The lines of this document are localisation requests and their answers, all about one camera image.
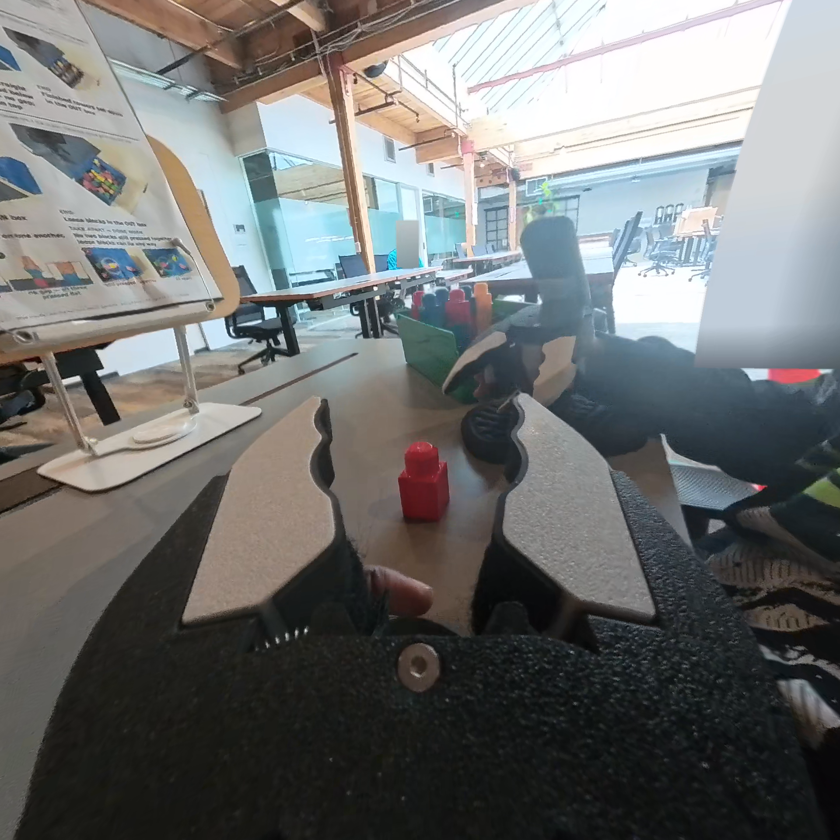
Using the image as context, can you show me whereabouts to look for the person's black green top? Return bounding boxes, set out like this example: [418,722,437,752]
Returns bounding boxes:
[722,371,840,572]

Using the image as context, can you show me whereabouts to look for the person's white patterned pants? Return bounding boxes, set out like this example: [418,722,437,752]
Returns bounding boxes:
[696,525,840,749]

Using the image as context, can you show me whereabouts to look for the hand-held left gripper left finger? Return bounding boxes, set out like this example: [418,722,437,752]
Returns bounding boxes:
[182,395,346,626]

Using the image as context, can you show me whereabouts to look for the black mesh office chair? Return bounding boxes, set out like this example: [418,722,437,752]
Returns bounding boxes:
[226,265,291,370]

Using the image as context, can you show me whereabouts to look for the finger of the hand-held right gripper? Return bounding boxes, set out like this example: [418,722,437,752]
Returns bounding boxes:
[535,335,580,403]
[443,330,509,396]

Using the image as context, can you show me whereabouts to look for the person's left hand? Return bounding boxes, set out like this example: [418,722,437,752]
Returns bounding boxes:
[363,566,434,618]

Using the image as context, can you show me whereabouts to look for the person's right forearm black sleeve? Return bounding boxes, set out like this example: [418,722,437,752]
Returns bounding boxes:
[548,335,824,475]

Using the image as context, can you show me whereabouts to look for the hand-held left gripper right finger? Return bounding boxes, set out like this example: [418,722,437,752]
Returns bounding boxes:
[492,392,657,624]

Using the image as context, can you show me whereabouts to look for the instruction sign stand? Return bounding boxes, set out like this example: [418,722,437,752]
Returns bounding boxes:
[0,0,262,493]

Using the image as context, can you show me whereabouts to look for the cluster of colourful mega blocks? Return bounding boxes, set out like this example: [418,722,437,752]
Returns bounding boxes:
[410,282,494,350]

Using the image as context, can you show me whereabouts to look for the black quilted wrist rest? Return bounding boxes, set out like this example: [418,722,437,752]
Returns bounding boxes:
[461,392,526,464]

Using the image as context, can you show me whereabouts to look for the black mesh chair seat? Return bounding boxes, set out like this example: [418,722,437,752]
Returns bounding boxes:
[668,458,760,513]

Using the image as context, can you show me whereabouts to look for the red mega block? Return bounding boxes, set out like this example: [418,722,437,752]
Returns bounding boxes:
[398,441,450,524]

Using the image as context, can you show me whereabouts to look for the green plastic bin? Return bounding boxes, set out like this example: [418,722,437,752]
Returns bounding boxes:
[395,298,534,405]

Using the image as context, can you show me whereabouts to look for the wood-topped office table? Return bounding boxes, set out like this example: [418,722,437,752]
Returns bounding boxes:
[240,265,443,340]
[453,246,616,304]

